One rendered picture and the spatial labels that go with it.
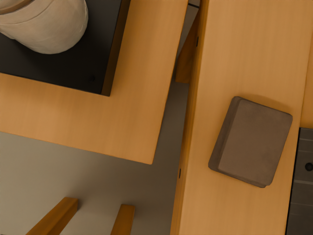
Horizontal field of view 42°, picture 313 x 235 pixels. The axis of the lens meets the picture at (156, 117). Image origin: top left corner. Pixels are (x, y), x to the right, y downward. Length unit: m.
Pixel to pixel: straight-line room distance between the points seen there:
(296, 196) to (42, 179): 1.08
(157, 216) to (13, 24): 1.18
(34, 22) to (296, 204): 0.39
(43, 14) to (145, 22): 0.25
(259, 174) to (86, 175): 1.01
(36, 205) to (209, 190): 1.05
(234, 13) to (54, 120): 0.29
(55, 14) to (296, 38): 0.32
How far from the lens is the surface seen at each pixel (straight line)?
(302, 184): 0.57
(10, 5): 0.33
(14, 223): 1.56
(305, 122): 0.59
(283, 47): 0.56
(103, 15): 0.51
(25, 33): 0.41
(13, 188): 1.54
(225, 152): 0.51
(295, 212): 0.58
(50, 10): 0.38
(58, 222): 1.21
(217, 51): 0.54
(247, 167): 0.52
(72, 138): 0.59
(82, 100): 0.59
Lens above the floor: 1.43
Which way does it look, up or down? 89 degrees down
